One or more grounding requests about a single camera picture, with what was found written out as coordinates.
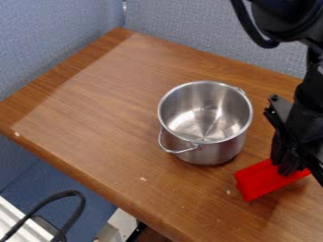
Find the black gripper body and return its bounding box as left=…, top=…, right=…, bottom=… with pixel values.
left=264, top=95, right=323, bottom=186

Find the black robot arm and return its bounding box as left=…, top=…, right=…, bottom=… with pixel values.
left=250, top=0, right=323, bottom=185

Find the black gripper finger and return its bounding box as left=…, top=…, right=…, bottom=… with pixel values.
left=278, top=148, right=306, bottom=177
left=270, top=132, right=288, bottom=165

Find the metal pot with handle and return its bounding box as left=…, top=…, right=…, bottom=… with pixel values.
left=157, top=80, right=254, bottom=165

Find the black cable loop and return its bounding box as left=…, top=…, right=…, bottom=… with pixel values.
left=0, top=189, right=87, bottom=242

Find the red block object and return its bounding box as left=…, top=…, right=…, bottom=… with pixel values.
left=235, top=159, right=311, bottom=202

